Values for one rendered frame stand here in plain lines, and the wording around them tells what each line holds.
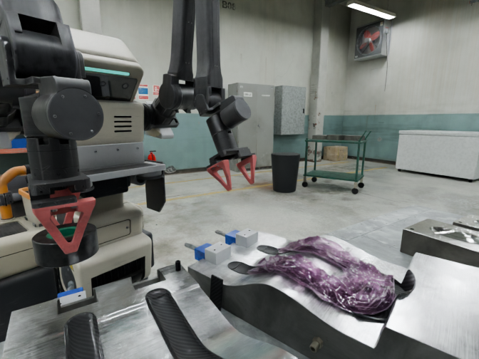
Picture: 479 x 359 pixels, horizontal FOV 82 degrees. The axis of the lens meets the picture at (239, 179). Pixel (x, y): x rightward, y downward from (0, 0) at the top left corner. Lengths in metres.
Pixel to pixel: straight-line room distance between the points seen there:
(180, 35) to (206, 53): 0.12
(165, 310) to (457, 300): 0.43
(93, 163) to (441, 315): 0.77
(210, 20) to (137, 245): 0.66
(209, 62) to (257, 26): 6.59
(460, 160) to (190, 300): 6.58
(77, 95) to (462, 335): 0.53
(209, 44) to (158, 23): 5.52
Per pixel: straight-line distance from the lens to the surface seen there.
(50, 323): 0.50
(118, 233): 0.92
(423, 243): 0.89
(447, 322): 0.48
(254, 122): 6.39
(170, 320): 0.46
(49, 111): 0.35
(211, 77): 0.77
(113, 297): 0.52
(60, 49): 0.44
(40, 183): 0.42
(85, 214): 0.42
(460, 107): 7.77
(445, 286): 0.56
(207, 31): 0.80
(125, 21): 6.15
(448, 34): 8.14
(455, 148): 6.87
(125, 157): 0.85
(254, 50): 7.18
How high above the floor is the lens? 1.17
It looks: 12 degrees down
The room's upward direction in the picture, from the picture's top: straight up
